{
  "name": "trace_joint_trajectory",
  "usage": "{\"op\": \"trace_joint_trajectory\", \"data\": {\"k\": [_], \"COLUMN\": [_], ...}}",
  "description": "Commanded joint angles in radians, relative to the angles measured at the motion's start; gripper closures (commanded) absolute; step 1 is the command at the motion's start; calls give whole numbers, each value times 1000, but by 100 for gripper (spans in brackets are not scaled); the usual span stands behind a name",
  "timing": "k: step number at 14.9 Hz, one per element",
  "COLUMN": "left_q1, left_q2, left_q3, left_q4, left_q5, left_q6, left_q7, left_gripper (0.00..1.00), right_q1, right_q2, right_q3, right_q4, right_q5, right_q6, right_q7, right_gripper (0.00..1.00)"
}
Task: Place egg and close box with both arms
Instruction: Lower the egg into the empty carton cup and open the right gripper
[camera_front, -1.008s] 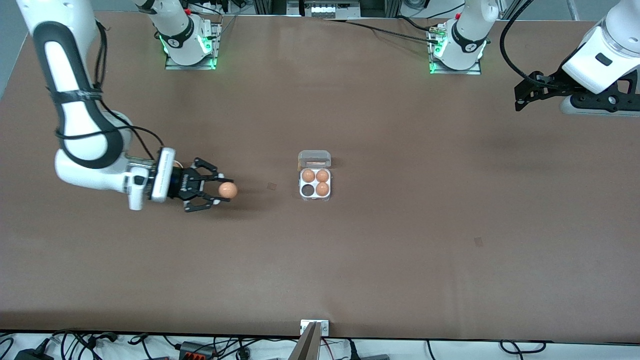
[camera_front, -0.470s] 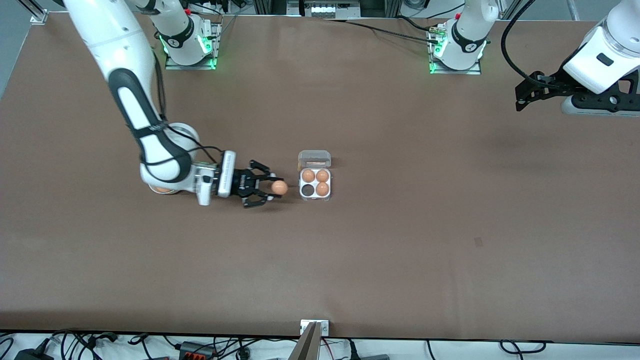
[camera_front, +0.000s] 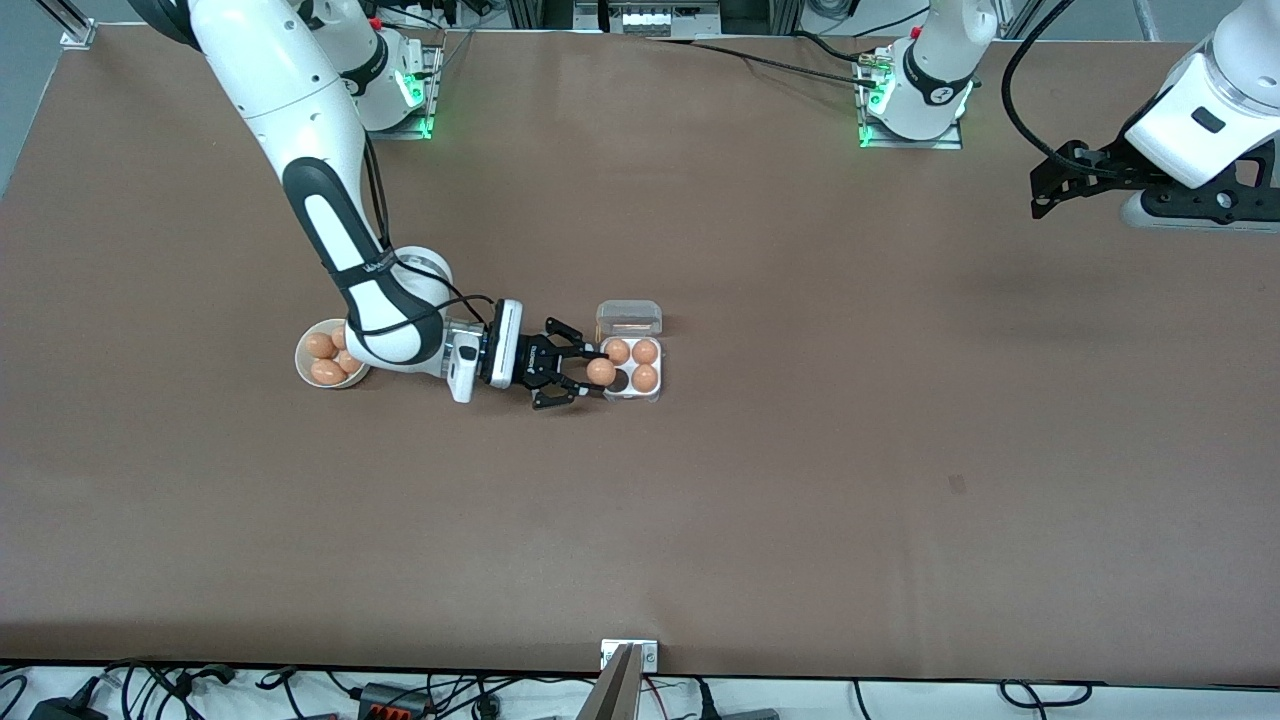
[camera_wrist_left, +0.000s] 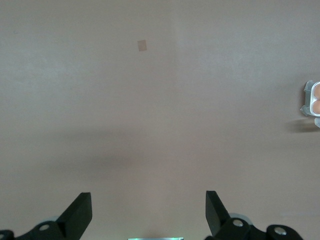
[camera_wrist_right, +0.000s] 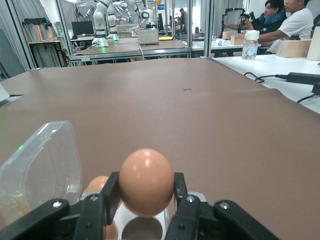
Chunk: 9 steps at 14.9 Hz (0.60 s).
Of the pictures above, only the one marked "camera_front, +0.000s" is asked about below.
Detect grey camera mount pole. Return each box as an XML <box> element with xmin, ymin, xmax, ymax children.
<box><xmin>575</xmin><ymin>643</ymin><xmax>644</xmax><ymax>720</ymax></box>

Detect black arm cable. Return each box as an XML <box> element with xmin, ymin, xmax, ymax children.
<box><xmin>340</xmin><ymin>130</ymin><xmax>499</xmax><ymax>339</ymax></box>
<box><xmin>1002</xmin><ymin>0</ymin><xmax>1111</xmax><ymax>181</ymax></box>

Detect clear plastic egg box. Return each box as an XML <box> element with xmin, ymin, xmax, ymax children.
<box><xmin>597</xmin><ymin>300</ymin><xmax>664</xmax><ymax>404</ymax></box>

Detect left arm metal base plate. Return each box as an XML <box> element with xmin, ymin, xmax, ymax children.
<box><xmin>855</xmin><ymin>45</ymin><xmax>964</xmax><ymax>151</ymax></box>

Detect black box orange connectors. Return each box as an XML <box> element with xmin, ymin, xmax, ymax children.
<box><xmin>358</xmin><ymin>683</ymin><xmax>433</xmax><ymax>720</ymax></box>

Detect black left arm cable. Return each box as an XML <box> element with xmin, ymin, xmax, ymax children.
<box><xmin>1002</xmin><ymin>0</ymin><xmax>1111</xmax><ymax>181</ymax></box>

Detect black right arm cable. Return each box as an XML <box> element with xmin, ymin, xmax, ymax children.
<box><xmin>340</xmin><ymin>130</ymin><xmax>499</xmax><ymax>339</ymax></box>

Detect black looped floor cable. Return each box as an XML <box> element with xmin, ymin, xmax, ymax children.
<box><xmin>1000</xmin><ymin>680</ymin><xmax>1093</xmax><ymax>707</ymax></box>

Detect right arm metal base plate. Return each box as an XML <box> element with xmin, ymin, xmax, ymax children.
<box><xmin>355</xmin><ymin>40</ymin><xmax>438</xmax><ymax>141</ymax></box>

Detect white round bowl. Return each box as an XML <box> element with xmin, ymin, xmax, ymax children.
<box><xmin>295</xmin><ymin>318</ymin><xmax>373</xmax><ymax>391</ymax></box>

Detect long black table cable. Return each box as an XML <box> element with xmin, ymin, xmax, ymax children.
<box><xmin>648</xmin><ymin>35</ymin><xmax>881</xmax><ymax>89</ymax></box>

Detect silver metal bracket plate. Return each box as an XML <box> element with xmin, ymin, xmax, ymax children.
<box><xmin>601</xmin><ymin>640</ymin><xmax>659</xmax><ymax>673</ymax></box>

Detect aluminium corner profile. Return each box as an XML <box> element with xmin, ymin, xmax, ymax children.
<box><xmin>40</xmin><ymin>0</ymin><xmax>98</xmax><ymax>48</ymax></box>

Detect short black table cable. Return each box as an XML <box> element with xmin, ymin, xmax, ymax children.
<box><xmin>795</xmin><ymin>30</ymin><xmax>869</xmax><ymax>66</ymax></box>

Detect white electrical terminal box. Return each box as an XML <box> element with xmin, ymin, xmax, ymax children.
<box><xmin>575</xmin><ymin>0</ymin><xmax>721</xmax><ymax>36</ymax></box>

